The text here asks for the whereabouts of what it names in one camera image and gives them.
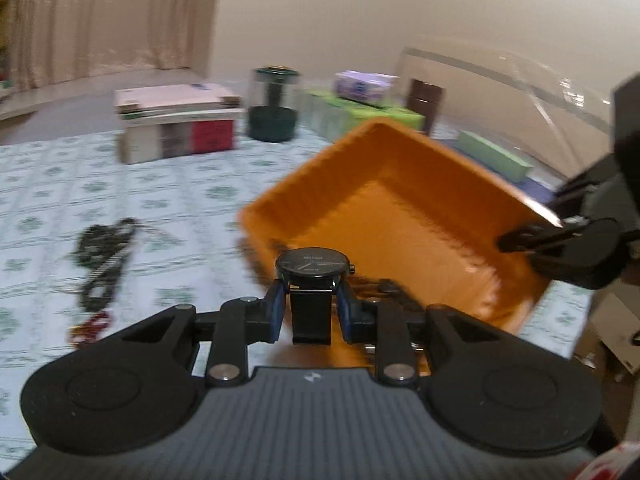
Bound purple tissue box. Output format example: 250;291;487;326
334;71;400;107

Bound orange plastic tray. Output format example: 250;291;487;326
237;117;566;337

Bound dark green clear jar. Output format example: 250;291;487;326
247;66;301;142

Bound beige curtain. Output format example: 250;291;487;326
9;0;223;89

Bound brown bead necklace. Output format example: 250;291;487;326
69;311;112;345

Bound white and red box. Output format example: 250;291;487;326
119;109;237;165

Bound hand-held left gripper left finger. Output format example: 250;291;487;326
105;280;287;387

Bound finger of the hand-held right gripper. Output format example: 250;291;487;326
497;227;593;257
505;152;626;237

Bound black bead necklace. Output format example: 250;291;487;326
72;217;139;314

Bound white pearl strand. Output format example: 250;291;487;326
89;252;128;282

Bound red white printed cloth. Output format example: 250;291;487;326
575;440;640;480

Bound clear plastic chair back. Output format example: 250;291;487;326
395;45;617;137

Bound green tissue packs bundle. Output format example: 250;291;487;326
295;89;427;142

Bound floral printed tablecloth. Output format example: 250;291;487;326
0;127;601;411

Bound stack of books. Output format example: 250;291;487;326
114;82;246;123

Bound long green box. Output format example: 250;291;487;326
454;131;533;182

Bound black wrist watch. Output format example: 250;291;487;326
275;247;357;346

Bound cardboard box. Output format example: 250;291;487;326
574;284;640;387

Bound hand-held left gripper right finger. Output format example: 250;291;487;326
336;280;521;387

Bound brown wooden cup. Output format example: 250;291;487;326
406;79;445;135

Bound long white box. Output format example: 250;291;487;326
517;191;566;227

